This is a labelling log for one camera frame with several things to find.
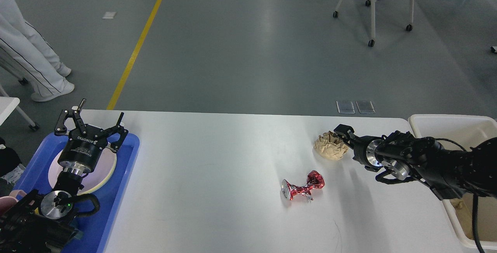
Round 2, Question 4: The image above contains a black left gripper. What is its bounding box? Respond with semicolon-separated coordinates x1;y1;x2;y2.
54;98;129;174

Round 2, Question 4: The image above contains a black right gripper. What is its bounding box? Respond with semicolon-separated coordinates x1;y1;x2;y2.
333;124;383;170

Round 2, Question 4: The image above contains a brown paper back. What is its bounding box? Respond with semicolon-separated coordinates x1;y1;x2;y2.
314;131;349;161

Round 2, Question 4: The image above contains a brown paper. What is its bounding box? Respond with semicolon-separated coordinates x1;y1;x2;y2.
314;131;349;161
449;199;474;239

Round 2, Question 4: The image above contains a pink plate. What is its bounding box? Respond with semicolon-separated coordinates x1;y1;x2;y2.
48;148;117;194

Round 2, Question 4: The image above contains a pink ribbed mug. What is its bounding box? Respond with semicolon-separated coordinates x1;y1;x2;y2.
0;189;26;216

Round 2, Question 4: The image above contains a brown paper front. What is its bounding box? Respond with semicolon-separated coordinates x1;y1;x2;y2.
449;199;474;239

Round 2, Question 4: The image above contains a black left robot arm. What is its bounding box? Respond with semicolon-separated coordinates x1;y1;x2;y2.
1;99;128;253

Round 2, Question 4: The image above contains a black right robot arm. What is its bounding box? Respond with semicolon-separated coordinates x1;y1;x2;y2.
333;124;497;253

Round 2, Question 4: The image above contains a yellow plate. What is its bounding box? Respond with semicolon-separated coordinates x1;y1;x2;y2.
78;154;117;195

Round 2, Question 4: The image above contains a crushed red can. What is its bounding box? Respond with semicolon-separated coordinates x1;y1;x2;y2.
281;170;325;201

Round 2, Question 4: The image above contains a white side table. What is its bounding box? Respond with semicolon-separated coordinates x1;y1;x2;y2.
0;85;40;132

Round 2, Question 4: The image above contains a blue plastic tray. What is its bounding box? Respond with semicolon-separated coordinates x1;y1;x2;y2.
14;133;140;253

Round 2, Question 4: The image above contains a person in white tracksuit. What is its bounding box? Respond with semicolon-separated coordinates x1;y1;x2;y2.
0;0;75;102

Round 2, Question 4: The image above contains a white plastic bin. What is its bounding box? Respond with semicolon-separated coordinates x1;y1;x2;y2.
408;114;497;253

